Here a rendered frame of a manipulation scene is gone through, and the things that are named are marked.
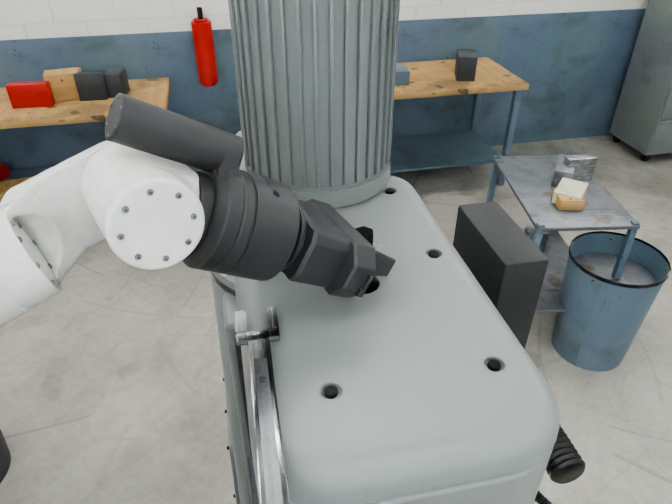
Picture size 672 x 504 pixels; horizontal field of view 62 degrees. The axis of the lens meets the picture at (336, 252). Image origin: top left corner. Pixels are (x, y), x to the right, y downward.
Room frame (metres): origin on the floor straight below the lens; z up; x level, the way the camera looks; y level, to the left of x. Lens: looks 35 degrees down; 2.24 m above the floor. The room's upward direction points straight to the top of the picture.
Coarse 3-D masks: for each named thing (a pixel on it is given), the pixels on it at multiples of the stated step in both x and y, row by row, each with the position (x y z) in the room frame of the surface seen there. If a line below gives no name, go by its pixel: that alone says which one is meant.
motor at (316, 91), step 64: (256, 0) 0.62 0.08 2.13; (320, 0) 0.60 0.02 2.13; (384, 0) 0.64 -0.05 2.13; (256, 64) 0.63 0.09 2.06; (320, 64) 0.60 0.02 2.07; (384, 64) 0.65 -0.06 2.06; (256, 128) 0.63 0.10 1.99; (320, 128) 0.60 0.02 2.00; (384, 128) 0.65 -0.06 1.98; (320, 192) 0.60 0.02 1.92
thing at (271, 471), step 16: (240, 320) 0.39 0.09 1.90; (272, 320) 0.39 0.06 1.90; (240, 336) 0.37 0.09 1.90; (256, 336) 0.37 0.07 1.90; (272, 336) 0.37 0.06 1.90; (256, 352) 0.35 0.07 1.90; (256, 368) 0.33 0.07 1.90; (272, 368) 0.33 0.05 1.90; (256, 384) 0.31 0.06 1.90; (272, 384) 0.31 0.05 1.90; (256, 400) 0.29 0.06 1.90; (272, 400) 0.29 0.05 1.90; (256, 416) 0.28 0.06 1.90; (272, 416) 0.28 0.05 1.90; (256, 432) 0.26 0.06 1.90; (272, 432) 0.26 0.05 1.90; (256, 448) 0.25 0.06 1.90; (272, 448) 0.25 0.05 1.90; (272, 464) 0.24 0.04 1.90; (272, 480) 0.22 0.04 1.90; (272, 496) 0.21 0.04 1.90; (288, 496) 0.21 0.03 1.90
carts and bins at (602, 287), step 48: (528, 192) 2.59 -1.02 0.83; (576, 192) 2.47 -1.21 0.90; (576, 240) 2.46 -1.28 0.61; (624, 240) 2.28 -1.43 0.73; (576, 288) 2.21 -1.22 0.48; (624, 288) 2.06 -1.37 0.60; (576, 336) 2.15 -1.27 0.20; (624, 336) 2.08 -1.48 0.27; (0, 432) 1.57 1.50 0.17; (0, 480) 1.44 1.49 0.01
